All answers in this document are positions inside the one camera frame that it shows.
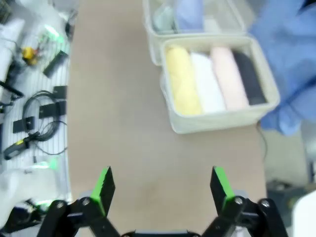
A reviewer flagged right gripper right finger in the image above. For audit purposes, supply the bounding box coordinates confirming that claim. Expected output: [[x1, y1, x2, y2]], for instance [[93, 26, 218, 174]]
[[202, 166, 289, 237]]

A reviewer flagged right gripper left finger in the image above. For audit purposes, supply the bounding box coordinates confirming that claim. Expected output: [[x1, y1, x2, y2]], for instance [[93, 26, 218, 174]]
[[37, 166, 121, 237]]

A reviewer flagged white towel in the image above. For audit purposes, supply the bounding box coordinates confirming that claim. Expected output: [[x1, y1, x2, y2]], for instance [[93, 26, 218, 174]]
[[190, 51, 227, 113]]

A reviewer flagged pink towel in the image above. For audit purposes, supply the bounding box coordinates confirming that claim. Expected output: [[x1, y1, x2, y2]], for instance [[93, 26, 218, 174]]
[[211, 46, 249, 110]]

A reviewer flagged yellow towel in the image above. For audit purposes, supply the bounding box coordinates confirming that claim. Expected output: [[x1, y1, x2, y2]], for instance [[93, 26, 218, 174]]
[[165, 46, 203, 116]]

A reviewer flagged dark grey towel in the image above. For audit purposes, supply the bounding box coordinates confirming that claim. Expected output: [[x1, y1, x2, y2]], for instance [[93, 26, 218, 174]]
[[232, 50, 268, 106]]

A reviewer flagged light blue towel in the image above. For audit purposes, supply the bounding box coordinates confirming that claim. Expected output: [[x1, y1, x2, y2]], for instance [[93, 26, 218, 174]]
[[176, 0, 205, 33]]

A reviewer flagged mint green towel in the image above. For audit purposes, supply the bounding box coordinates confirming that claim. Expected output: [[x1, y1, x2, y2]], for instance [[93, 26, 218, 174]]
[[152, 6, 176, 35]]

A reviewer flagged black floor box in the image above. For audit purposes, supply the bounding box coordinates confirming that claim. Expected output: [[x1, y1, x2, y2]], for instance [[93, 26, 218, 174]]
[[267, 181, 307, 211]]

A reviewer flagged cream fabric storage bin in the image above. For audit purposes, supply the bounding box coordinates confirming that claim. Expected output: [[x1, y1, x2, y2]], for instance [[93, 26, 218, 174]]
[[142, 0, 247, 66], [159, 36, 281, 135]]

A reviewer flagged grey handheld tool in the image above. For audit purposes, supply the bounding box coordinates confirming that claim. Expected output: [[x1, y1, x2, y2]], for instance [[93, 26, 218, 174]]
[[3, 137, 31, 160]]

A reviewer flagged small black box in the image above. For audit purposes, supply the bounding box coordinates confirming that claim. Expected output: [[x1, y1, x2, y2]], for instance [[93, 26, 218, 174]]
[[12, 118, 36, 134], [39, 100, 68, 119], [43, 50, 69, 78], [52, 85, 68, 100]]

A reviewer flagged black bar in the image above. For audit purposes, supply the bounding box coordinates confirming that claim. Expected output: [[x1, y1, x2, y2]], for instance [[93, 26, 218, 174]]
[[0, 80, 25, 98]]

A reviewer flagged person in blue shirt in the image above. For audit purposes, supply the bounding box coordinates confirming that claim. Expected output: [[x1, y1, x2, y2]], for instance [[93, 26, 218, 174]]
[[247, 0, 316, 136]]

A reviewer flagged small yellow object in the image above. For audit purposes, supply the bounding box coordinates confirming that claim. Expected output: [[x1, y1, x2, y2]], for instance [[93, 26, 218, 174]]
[[21, 46, 37, 60]]

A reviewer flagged circuit board with green lights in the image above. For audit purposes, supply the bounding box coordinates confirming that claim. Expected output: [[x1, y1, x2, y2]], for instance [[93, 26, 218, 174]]
[[36, 24, 65, 50]]

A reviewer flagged thin black floor cable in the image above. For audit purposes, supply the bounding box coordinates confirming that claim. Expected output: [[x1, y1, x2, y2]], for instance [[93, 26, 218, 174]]
[[256, 122, 269, 159]]

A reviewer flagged coiled black cable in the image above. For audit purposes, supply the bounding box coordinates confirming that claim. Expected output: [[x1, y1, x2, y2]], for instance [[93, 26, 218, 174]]
[[23, 90, 69, 157]]

